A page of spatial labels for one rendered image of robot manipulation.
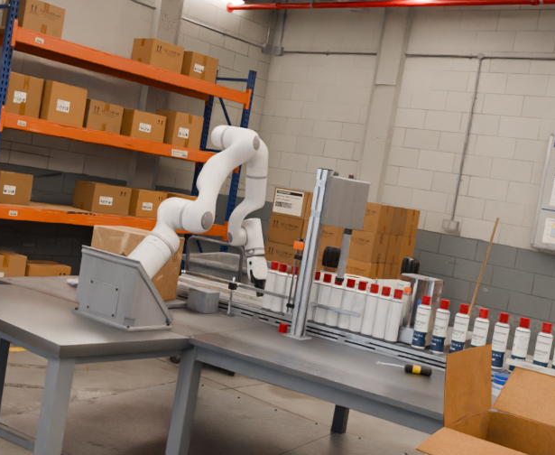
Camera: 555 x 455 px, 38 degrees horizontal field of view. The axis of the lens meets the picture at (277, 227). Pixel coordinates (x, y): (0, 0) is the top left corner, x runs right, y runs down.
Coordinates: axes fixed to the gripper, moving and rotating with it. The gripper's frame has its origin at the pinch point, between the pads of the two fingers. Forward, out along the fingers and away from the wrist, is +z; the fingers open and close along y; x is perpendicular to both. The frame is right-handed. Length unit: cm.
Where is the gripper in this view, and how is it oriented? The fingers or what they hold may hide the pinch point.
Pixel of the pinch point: (260, 292)
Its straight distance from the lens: 343.7
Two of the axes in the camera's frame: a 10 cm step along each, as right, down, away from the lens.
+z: 1.3, 9.8, -1.2
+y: 5.1, 0.4, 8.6
